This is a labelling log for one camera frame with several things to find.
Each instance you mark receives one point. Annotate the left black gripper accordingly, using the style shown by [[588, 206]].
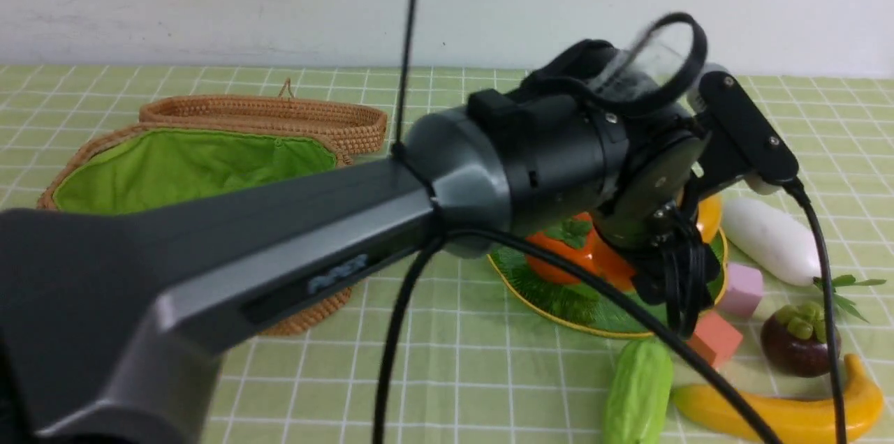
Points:
[[674, 266]]

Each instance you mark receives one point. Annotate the orange mango toy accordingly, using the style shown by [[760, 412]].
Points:
[[709, 213]]

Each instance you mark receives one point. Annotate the orange persimmon toy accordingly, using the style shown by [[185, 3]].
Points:
[[573, 239]]

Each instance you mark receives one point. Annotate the green bitter gourd toy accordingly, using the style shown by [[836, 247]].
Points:
[[636, 405]]

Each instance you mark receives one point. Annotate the purple mangosteen toy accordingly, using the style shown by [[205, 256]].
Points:
[[794, 340]]

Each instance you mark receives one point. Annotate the yellow banana toy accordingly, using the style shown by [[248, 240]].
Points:
[[793, 421]]

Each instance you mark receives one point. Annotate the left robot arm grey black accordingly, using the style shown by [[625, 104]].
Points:
[[113, 328]]

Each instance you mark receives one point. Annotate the pink foam cube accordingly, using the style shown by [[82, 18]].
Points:
[[744, 290]]

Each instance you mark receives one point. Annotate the salmon red foam cube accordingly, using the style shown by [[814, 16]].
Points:
[[715, 339]]

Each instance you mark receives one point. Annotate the green glass leaf plate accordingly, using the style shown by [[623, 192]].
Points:
[[576, 306]]

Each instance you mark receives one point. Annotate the white radish toy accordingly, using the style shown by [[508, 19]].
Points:
[[772, 238]]

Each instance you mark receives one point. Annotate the green checkered tablecloth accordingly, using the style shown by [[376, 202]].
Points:
[[475, 365]]

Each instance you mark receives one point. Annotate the woven wicker basket lid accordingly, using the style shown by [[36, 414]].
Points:
[[356, 129]]

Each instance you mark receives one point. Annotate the woven wicker basket green lining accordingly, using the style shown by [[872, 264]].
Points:
[[150, 165]]

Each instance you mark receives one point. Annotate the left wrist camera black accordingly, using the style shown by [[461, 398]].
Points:
[[742, 145]]

